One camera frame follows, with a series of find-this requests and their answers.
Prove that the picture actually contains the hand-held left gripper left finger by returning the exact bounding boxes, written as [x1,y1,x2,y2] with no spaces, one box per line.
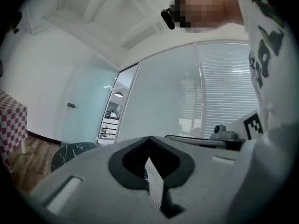
[27,136,174,224]

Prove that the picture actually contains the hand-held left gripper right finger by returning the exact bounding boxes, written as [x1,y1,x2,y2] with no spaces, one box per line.
[150,136,239,224]

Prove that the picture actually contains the white venetian blinds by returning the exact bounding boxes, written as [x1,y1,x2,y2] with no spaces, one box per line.
[115,40,260,144]

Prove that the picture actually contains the frosted glass door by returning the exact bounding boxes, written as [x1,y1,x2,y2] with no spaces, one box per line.
[61,54,121,147]

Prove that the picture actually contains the person's white printed shirt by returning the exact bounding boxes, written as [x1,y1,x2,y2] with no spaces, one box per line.
[221,0,299,224]

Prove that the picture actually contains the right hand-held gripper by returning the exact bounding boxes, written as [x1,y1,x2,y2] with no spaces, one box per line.
[164,109,264,152]

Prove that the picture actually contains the black head-worn camera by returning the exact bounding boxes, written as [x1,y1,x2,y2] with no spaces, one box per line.
[160,8,176,30]

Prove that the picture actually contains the person's head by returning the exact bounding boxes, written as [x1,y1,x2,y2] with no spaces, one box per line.
[170,0,245,34]

